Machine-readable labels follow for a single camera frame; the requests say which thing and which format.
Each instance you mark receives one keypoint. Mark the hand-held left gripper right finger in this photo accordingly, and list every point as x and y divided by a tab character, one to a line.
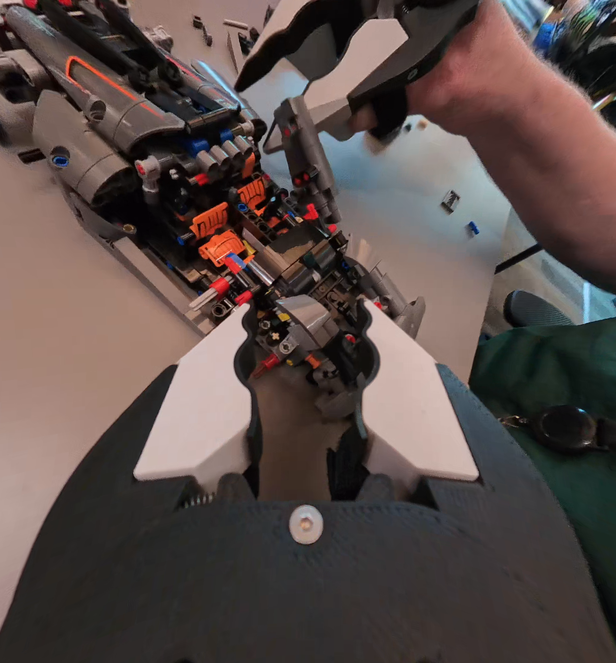
417	414

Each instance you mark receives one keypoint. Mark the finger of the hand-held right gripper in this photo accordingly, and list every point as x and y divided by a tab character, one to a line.
313	13
370	67

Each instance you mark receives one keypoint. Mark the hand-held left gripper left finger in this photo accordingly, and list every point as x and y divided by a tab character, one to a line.
194	414

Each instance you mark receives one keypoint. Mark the grey and black lego car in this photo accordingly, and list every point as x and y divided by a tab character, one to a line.
111	114

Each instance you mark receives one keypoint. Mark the person's right forearm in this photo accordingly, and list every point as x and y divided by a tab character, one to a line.
572	181

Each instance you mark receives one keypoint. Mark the scattered small lego pieces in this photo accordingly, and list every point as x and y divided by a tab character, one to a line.
246	44

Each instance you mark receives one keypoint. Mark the dark grey lego brick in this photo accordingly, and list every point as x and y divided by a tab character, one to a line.
450	201

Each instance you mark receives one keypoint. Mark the blue lego pin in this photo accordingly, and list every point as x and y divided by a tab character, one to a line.
473	228

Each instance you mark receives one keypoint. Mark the person's right hand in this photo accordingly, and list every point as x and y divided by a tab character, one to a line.
468	77

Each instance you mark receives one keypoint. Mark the black badge reel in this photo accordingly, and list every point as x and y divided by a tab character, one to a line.
567	427

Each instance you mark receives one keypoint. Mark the black chair armrest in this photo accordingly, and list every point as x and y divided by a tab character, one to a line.
536	308

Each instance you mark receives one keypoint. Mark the person's green shirt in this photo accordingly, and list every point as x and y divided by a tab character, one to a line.
572	362

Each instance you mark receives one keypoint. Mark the black table leg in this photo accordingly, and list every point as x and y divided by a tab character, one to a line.
520	257

